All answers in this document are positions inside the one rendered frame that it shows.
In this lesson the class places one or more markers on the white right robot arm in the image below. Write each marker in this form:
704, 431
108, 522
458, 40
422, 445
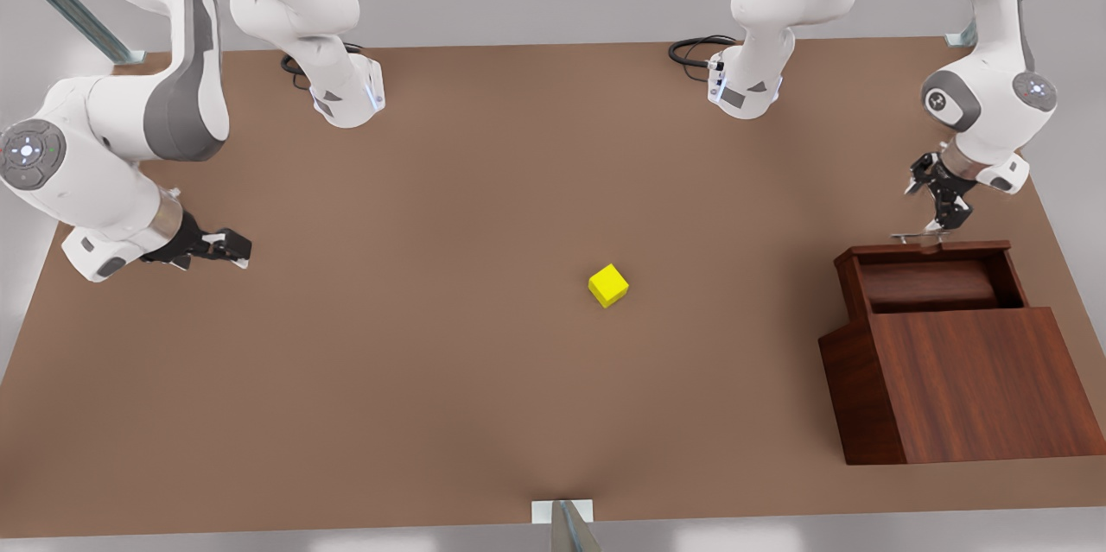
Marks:
104, 120

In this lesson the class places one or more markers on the brown wooden cabinet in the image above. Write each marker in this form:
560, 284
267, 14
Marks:
985, 388

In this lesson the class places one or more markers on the yellow cube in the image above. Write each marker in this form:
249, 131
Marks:
608, 286

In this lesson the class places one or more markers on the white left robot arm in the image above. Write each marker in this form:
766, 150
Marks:
985, 60

